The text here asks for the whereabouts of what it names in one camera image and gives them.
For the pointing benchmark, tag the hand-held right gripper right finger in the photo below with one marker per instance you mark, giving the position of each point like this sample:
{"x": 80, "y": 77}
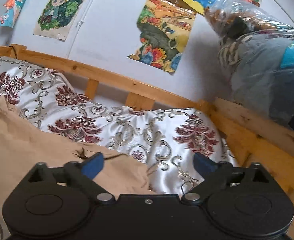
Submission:
{"x": 204, "y": 163}

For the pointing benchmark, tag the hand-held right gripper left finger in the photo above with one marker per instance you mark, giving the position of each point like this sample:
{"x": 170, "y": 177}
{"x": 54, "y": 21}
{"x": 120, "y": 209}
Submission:
{"x": 93, "y": 166}

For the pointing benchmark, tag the tan hooded jacket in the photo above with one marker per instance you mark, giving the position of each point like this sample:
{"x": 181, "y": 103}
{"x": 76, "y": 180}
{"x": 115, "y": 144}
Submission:
{"x": 37, "y": 150}

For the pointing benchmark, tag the floral satin bedspread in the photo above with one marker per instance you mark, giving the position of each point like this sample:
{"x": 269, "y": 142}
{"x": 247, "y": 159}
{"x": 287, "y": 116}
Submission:
{"x": 137, "y": 125}

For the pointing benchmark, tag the clear bag of bedding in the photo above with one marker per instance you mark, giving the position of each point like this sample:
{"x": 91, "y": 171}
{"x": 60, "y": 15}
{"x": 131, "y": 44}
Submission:
{"x": 262, "y": 62}

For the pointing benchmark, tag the colourful landscape poster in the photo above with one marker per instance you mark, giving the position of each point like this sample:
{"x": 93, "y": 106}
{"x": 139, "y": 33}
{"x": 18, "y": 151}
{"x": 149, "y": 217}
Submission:
{"x": 162, "y": 35}

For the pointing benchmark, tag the blond cartoon child poster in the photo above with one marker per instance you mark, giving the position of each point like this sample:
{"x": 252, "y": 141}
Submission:
{"x": 59, "y": 10}

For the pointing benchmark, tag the curled orange-haired girl poster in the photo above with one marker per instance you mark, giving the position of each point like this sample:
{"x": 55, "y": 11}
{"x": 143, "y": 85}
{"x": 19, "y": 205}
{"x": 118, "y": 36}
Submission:
{"x": 12, "y": 7}

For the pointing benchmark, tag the wooden bed frame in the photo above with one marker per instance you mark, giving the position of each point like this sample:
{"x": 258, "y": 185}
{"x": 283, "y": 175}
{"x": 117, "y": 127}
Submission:
{"x": 107, "y": 73}

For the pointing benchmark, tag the white wall pipe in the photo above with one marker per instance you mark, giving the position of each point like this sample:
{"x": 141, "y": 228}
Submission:
{"x": 80, "y": 23}

